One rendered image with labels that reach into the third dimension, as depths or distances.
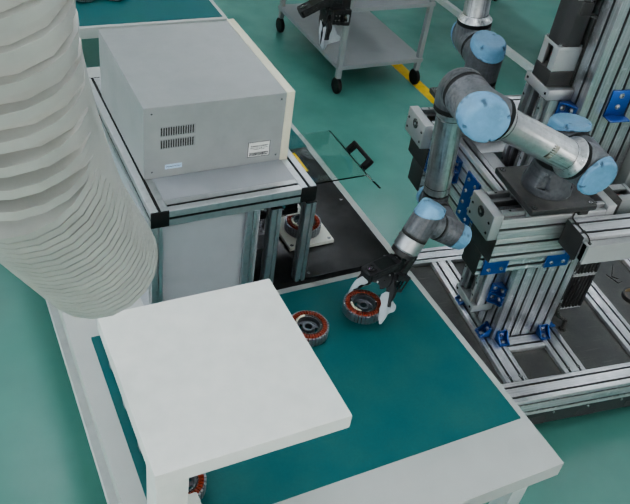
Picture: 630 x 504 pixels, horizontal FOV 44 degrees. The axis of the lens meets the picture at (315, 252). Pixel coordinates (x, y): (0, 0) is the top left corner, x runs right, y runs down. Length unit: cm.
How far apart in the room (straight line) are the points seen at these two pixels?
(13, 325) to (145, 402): 190
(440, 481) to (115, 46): 136
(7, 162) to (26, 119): 5
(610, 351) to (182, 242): 186
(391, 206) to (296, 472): 231
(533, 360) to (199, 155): 160
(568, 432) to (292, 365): 189
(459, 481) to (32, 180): 141
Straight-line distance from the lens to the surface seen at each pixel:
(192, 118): 194
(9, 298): 334
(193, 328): 148
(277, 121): 204
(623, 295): 352
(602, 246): 243
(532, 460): 203
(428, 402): 205
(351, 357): 209
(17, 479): 278
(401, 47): 515
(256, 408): 136
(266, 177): 204
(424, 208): 208
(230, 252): 207
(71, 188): 76
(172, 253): 200
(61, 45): 67
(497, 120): 192
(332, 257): 235
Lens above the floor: 226
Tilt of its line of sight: 39 degrees down
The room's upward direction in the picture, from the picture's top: 10 degrees clockwise
